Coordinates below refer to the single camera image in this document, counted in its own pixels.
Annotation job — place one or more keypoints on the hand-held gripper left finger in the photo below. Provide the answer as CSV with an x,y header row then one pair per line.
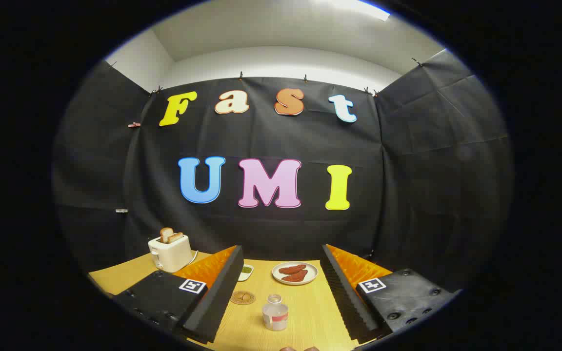
x,y
217,297

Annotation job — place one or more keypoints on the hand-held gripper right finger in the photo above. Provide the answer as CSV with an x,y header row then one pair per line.
x,y
347,297

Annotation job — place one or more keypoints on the round wooden coaster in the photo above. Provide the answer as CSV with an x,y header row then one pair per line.
x,y
243,298

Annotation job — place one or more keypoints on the clear plastic juice bottle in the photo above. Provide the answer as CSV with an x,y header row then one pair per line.
x,y
275,317

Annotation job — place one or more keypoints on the white divided grain dish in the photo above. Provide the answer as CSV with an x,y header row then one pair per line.
x,y
246,272

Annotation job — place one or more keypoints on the wooden table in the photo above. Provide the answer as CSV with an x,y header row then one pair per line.
x,y
310,312

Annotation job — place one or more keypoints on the white round plate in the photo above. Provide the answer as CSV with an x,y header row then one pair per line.
x,y
310,279

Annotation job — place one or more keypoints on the red meat patty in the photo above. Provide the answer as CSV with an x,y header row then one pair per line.
x,y
296,277
291,268

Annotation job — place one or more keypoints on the white toaster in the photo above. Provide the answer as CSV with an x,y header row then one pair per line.
x,y
173,254

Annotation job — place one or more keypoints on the toast slice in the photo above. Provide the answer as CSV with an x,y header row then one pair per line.
x,y
165,235
176,237

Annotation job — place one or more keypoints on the black backdrop cloth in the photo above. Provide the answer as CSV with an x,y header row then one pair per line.
x,y
408,170

